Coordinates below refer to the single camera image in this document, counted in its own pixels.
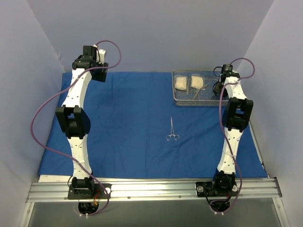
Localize metal mesh instrument tray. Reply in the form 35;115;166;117
171;70;219;107

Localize steel forceps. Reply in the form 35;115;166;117
166;116;179;141
194;84;209;100

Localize blue surgical drape cloth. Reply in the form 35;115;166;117
37;70;267;179

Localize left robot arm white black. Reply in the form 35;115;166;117
55;45;108;199

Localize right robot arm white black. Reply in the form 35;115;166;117
210;64;253;195

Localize right white gauze pack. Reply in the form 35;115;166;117
191;74;204;89

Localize white gauze pack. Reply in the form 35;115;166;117
174;75;187;91
191;74;204;89

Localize left white gauze pack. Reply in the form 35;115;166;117
174;75;187;91

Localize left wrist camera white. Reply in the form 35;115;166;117
93;44;106;64

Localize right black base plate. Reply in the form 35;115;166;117
196;181;238;197

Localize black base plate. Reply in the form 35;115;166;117
196;181;238;197
67;183;112;200

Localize aluminium front rail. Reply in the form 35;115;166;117
26;175;282;202

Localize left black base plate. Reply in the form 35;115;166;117
67;183;112;200

